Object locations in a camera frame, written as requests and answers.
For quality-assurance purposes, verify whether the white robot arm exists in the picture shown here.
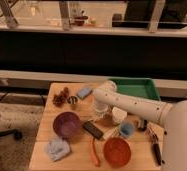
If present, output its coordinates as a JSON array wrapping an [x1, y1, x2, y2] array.
[[93, 81, 187, 171]]

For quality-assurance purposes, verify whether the white paper cup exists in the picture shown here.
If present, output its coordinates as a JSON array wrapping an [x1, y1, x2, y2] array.
[[112, 107, 127, 125]]

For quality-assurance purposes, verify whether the black white striped cup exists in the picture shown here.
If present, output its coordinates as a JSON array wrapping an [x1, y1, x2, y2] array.
[[67, 96, 78, 110]]

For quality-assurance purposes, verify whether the blue plastic cup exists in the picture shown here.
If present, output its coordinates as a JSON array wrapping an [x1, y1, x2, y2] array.
[[119, 122, 135, 138]]

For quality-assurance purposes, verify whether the blue sponge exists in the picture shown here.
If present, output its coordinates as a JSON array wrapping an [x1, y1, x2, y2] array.
[[76, 87, 92, 100]]

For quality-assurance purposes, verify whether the black rectangular block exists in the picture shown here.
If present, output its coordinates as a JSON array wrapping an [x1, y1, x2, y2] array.
[[83, 121, 103, 139]]

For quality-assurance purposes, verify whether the cream banana toy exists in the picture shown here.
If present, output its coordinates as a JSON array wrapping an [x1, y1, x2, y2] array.
[[103, 127, 118, 140]]

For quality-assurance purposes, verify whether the purple bowl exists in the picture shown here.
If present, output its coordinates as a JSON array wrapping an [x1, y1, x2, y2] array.
[[53, 111, 81, 138]]

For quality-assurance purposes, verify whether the brown pine cone cluster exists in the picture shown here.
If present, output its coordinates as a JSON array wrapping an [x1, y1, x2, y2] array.
[[52, 87, 69, 107]]

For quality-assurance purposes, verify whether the small dark metal can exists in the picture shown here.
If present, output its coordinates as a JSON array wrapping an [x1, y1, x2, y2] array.
[[137, 119, 148, 131]]

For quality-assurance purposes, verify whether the green plastic tray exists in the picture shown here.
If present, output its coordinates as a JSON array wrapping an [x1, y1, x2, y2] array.
[[111, 78, 160, 101]]

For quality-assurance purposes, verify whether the orange-red bowl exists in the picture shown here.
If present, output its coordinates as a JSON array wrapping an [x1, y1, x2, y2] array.
[[103, 137, 131, 168]]

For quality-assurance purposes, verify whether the orange carrot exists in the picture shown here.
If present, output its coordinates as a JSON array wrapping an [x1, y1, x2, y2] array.
[[90, 138, 100, 167]]

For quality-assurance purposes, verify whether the blue crumpled cloth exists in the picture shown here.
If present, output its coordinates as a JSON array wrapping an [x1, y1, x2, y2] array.
[[45, 138, 71, 162]]

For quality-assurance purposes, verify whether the black handled peeler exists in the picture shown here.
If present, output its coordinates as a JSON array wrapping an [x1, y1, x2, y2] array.
[[148, 127, 162, 165]]

